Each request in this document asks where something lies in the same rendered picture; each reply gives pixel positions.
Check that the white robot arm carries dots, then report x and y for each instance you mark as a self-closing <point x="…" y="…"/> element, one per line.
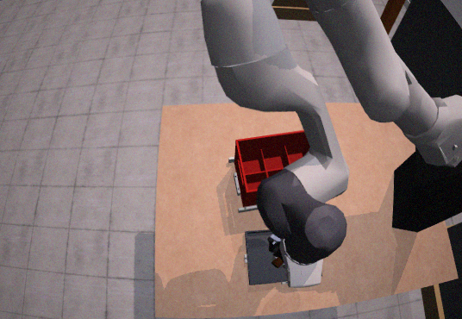
<point x="256" y="71"/>

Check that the brown glass bottle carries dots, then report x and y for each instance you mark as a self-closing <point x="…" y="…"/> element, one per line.
<point x="277" y="262"/>

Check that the dark red crate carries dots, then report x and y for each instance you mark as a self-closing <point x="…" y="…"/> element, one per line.
<point x="279" y="151"/>

